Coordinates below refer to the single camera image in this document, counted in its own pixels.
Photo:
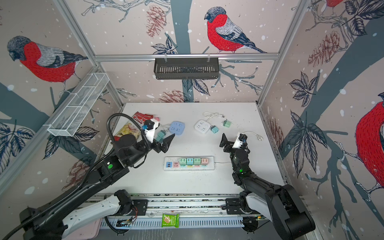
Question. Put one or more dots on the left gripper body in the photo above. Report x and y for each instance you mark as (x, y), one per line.
(143, 147)

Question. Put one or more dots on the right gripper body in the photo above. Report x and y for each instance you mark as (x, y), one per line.
(234, 154)

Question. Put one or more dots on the green charger plug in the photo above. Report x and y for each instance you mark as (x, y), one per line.
(183, 161)
(162, 133)
(227, 123)
(197, 161)

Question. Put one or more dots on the pink USB charger plug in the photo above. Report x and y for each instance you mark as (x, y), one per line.
(204, 161)

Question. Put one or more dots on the white multicolour power strip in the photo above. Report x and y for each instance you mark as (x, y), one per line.
(172, 164)

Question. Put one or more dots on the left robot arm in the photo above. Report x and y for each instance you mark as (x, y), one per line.
(62, 216)

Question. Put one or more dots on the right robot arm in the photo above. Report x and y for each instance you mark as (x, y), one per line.
(279, 204)

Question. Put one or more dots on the blue square power socket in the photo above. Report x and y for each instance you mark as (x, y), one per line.
(177, 128)

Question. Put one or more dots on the red chips bag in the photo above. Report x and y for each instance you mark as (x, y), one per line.
(131, 129)

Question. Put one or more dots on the white square power socket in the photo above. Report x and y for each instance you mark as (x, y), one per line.
(202, 126)

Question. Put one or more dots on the green snack packet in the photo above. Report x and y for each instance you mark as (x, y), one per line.
(169, 220)

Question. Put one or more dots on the pink tray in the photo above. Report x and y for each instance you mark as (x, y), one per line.
(87, 232)

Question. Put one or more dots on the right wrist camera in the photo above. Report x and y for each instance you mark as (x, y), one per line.
(240, 142)

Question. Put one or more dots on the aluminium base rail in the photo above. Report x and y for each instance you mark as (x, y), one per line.
(194, 211)

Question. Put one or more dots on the white wire wall basket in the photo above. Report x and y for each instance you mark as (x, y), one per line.
(71, 117)

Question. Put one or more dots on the black wall basket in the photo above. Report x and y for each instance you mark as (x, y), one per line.
(186, 68)

